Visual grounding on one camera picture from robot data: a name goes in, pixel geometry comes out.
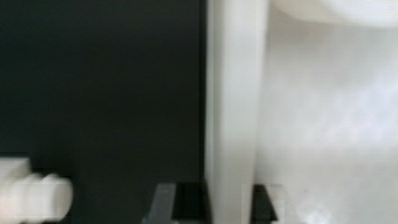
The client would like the white desk top tray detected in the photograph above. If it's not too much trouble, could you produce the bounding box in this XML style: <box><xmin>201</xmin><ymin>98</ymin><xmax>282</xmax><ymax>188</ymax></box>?
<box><xmin>204</xmin><ymin>0</ymin><xmax>398</xmax><ymax>224</ymax></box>

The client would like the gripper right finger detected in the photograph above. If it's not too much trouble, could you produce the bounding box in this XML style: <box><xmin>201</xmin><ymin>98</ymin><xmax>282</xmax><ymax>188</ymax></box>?
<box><xmin>251</xmin><ymin>184</ymin><xmax>279</xmax><ymax>224</ymax></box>

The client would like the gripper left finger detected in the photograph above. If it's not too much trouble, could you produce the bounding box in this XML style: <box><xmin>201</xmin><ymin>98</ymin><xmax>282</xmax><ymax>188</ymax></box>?
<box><xmin>140</xmin><ymin>182</ymin><xmax>210</xmax><ymax>224</ymax></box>

